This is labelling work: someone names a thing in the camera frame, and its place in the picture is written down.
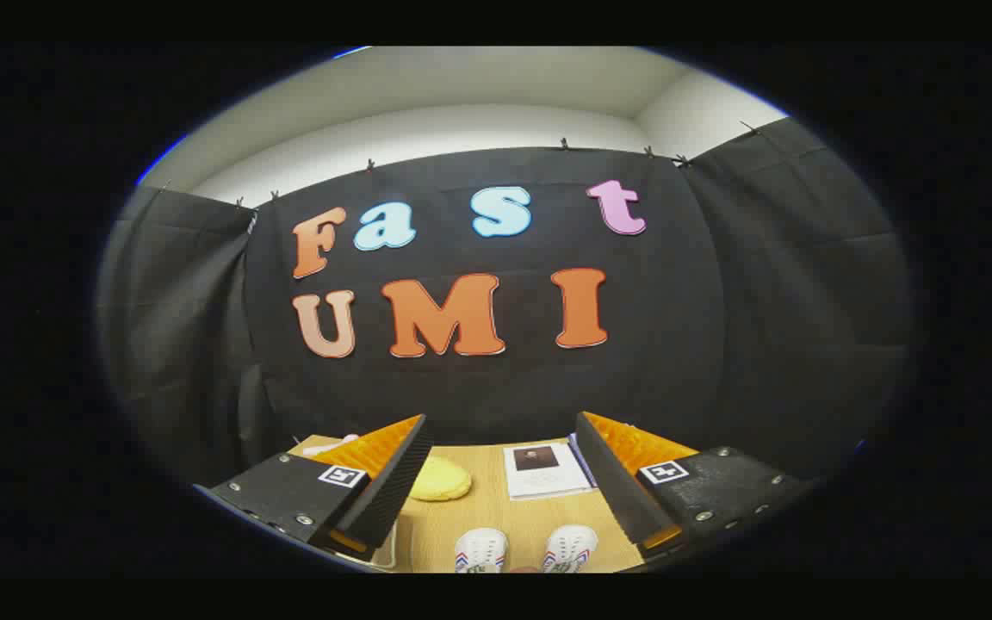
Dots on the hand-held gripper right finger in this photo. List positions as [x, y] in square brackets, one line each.
[616, 491]

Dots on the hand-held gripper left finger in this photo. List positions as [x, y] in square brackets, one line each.
[393, 491]

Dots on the white shoe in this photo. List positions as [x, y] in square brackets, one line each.
[480, 551]
[570, 547]

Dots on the yellow plush ball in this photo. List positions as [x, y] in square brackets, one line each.
[440, 480]

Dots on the blue cover book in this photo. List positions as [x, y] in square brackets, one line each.
[580, 456]

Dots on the white book dark photo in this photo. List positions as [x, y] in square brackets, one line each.
[548, 478]

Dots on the black backdrop cloth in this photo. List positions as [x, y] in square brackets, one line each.
[703, 327]

